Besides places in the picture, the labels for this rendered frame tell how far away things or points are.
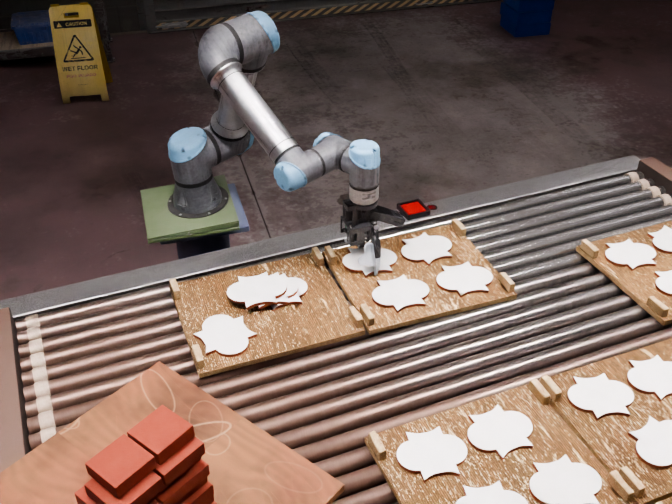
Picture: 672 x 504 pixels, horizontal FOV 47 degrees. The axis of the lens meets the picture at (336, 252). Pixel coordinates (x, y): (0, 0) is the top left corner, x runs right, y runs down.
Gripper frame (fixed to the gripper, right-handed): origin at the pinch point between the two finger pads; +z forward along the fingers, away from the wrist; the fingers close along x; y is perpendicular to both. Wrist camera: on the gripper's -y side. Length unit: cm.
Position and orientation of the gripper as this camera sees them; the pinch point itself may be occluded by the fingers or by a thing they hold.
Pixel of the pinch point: (369, 260)
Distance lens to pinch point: 207.2
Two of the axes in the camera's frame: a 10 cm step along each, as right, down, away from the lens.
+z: 0.0, 8.1, 5.9
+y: -9.4, 2.0, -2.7
